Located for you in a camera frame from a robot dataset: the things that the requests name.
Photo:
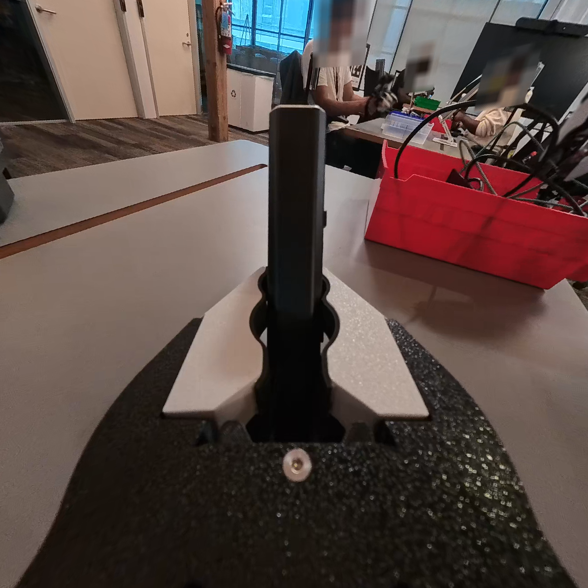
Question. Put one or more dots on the wooden post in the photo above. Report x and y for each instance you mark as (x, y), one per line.
(216, 92)

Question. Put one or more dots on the beige door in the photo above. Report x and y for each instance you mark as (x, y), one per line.
(82, 55)
(170, 55)

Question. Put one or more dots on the paned window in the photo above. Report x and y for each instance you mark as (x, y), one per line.
(271, 23)

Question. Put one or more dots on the red plastic bin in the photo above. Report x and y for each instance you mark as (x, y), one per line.
(459, 229)

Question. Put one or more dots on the wooden work table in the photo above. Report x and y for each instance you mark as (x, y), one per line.
(367, 131)

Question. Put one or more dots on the green plastic bin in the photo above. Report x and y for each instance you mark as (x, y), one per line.
(425, 102)

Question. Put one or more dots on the fire extinguisher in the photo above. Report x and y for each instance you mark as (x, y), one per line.
(225, 27)

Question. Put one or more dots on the large black monitor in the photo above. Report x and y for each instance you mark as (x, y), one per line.
(565, 59)

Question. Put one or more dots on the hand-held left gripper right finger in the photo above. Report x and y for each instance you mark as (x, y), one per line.
(376, 372)

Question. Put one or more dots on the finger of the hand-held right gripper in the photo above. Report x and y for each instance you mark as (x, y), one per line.
(578, 169)
(572, 131)

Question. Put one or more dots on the large black usb hub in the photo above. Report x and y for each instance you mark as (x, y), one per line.
(296, 206)

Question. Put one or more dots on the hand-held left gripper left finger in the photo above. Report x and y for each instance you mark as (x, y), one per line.
(211, 367)

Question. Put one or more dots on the dark hanging jacket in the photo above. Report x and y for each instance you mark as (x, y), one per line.
(291, 78)

